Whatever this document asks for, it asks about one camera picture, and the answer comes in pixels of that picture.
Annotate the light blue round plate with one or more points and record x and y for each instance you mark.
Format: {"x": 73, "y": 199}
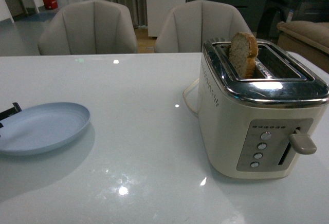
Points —
{"x": 43, "y": 128}

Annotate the slice of brown bread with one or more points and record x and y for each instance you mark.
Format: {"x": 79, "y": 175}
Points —
{"x": 242, "y": 54}

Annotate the left grey upholstered chair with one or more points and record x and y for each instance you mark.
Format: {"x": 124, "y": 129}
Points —
{"x": 89, "y": 27}

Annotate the grey upholstered chair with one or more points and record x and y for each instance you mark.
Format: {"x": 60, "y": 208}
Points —
{"x": 186, "y": 27}
{"x": 89, "y": 27}

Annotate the right grey upholstered chair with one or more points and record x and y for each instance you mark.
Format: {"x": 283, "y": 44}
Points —
{"x": 186, "y": 27}

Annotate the cream and chrome toaster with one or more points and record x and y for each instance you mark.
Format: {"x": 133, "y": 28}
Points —
{"x": 257, "y": 128}

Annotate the beige cushioned sofa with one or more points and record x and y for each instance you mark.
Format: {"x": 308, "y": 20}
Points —
{"x": 308, "y": 39}

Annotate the dark glass side table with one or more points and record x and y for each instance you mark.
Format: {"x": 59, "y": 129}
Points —
{"x": 276, "y": 11}

